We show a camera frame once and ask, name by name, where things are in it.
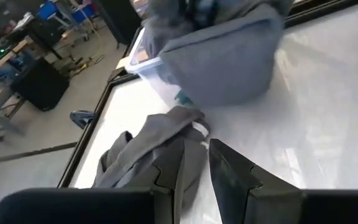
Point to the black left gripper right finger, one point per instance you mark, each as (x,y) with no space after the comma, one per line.
(244,199)

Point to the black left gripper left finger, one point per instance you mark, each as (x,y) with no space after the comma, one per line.
(73,208)

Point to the dark grey microfiber towel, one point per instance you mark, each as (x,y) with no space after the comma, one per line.
(154,130)

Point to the dark teal microfiber towel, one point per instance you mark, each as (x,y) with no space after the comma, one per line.
(183,98)

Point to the black table clamp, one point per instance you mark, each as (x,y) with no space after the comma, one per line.
(81,118)

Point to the black box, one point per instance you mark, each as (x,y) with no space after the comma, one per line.
(42,87)

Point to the clear plastic bin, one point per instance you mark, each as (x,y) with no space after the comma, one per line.
(154,77)

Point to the wooden top desk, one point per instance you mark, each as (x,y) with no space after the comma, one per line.
(11,53)

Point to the black cabinet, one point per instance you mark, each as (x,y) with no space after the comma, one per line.
(117,18)

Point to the blue storage bin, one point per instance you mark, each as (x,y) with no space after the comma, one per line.
(84,14)
(47,11)

